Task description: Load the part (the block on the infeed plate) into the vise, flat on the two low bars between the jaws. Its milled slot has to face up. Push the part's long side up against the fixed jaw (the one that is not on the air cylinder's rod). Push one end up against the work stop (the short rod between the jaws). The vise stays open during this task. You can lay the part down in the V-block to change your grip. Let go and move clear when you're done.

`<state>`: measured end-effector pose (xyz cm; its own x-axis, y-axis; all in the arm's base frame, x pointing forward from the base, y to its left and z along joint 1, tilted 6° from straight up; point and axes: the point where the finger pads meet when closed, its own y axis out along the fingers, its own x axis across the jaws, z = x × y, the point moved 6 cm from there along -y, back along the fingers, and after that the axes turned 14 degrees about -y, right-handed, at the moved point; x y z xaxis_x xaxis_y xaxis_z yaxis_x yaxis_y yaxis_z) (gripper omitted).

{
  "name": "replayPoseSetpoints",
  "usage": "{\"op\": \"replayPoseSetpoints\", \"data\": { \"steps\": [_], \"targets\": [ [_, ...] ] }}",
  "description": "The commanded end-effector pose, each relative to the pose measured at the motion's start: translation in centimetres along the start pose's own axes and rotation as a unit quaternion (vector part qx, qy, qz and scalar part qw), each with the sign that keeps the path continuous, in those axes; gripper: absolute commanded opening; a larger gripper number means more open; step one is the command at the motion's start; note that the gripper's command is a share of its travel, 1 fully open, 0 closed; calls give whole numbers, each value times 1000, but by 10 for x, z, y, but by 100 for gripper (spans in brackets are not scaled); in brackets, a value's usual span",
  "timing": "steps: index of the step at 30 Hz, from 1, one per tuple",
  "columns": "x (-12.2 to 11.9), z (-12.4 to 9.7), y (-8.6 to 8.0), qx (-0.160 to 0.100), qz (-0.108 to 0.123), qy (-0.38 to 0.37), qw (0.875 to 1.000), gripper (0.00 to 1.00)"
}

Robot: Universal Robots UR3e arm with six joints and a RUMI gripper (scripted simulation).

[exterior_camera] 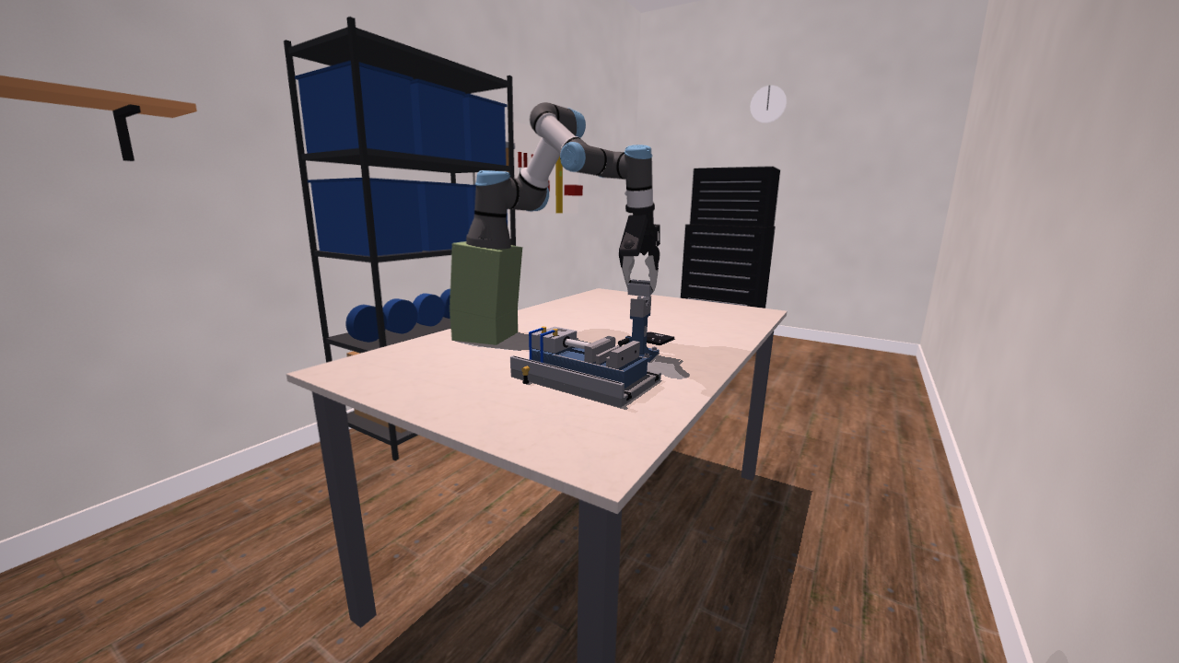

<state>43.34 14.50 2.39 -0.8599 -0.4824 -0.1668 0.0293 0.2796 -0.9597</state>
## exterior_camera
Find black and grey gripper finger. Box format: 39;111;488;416
619;252;635;285
645;242;660;293

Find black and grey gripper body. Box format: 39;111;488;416
625;203;660;256

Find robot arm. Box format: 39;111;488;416
466;101;653;256

